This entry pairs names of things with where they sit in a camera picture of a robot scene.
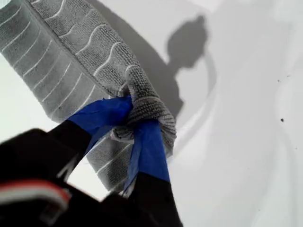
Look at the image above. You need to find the grey white-striped towel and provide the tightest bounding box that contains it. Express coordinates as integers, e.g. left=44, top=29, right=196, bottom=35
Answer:
left=0, top=0, right=177, bottom=192

